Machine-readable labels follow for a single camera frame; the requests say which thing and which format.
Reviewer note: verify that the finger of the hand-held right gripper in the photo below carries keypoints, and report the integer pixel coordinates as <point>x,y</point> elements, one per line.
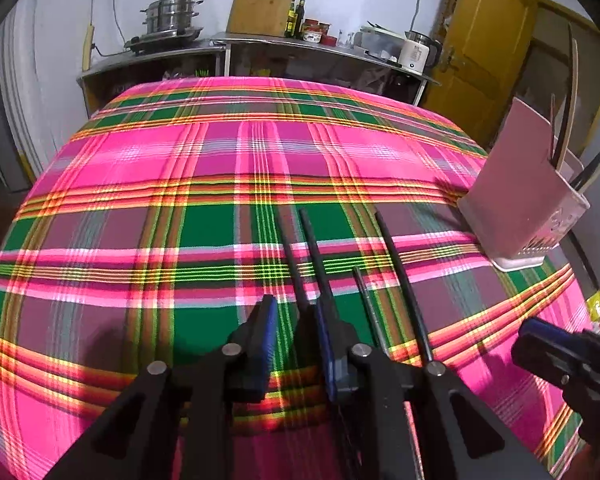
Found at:
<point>532,355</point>
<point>545,329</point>

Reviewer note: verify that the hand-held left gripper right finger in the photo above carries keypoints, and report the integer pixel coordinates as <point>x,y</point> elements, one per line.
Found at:
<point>326,350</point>

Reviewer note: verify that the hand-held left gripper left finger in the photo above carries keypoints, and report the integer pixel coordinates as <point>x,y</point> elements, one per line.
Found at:
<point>262,340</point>

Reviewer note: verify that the dark grey chopstick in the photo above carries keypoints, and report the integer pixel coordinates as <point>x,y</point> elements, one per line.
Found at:
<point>370,310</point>

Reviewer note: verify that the pink plastic utensil holder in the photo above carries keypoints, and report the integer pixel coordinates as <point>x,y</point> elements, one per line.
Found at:
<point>510,200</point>

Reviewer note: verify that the beige chopstick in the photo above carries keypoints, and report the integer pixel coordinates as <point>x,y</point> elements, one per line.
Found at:
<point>575,80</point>

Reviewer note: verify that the pink plaid tablecloth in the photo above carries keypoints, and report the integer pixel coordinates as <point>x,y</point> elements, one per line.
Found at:
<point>130,210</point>

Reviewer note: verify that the wooden door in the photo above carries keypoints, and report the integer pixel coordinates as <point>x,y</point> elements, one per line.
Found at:
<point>485,35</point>

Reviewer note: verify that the white electric kettle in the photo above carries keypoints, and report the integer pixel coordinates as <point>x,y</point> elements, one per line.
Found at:
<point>415,52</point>

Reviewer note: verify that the clear drinking glasses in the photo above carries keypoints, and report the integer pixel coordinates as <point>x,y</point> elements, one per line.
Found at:
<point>346,39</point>

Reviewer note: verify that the clear plastic container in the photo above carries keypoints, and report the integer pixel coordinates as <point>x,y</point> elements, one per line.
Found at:
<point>380,42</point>

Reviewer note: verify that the red lid jar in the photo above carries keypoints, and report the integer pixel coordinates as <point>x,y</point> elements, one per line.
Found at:
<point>311,30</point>
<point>325,31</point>

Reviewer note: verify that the steel gas stove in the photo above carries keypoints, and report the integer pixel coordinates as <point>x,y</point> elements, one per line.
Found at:
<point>162,42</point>

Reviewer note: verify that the dark oil bottle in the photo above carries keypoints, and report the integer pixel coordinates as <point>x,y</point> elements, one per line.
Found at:
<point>300,20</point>
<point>291,20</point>

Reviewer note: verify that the wooden cutting board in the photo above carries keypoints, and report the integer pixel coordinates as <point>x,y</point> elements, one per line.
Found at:
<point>262,2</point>

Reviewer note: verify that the steel steamer pot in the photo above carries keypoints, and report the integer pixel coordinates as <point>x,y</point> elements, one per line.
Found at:
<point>172,12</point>

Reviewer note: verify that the wooden rolling pin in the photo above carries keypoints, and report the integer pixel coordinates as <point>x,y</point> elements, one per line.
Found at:
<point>86,45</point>

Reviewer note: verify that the white sliding door frame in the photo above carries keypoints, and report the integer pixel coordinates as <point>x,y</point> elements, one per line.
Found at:
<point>20,100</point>

